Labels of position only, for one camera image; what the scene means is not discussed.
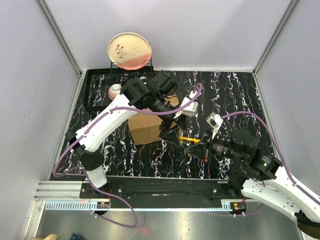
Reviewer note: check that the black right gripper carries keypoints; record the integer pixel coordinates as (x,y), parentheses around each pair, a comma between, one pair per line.
(200,149)

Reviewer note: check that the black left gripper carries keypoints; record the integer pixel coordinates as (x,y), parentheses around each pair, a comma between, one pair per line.
(169,133)

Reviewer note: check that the yellow utility knife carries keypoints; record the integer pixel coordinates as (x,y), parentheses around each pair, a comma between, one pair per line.
(184,140)

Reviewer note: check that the brown cardboard express box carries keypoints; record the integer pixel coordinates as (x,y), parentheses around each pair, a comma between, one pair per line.
(144,128)

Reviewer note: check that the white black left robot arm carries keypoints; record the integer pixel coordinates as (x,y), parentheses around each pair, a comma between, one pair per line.
(136,96)

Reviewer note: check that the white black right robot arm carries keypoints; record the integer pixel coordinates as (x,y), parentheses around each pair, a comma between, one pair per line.
(259,175)

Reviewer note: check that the pink patterned bowl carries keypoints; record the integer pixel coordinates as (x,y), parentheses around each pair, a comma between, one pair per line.
(114,90)

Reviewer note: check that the beige pink floral plate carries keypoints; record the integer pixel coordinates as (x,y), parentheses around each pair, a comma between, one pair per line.
(129,51)

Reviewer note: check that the dark blue tray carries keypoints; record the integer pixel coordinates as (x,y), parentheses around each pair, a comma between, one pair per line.
(74,236)

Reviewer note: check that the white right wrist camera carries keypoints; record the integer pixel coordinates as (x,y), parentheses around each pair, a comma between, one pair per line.
(215,121)

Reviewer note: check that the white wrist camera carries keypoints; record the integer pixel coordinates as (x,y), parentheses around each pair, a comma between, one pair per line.
(215,121)
(189,110)

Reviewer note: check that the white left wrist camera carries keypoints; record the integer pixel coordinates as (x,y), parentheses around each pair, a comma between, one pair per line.
(189,110)

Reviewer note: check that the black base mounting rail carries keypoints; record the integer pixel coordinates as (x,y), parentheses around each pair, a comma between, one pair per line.
(211,189)

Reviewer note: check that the black wire dish rack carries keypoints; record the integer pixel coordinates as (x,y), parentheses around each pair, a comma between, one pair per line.
(98,82)

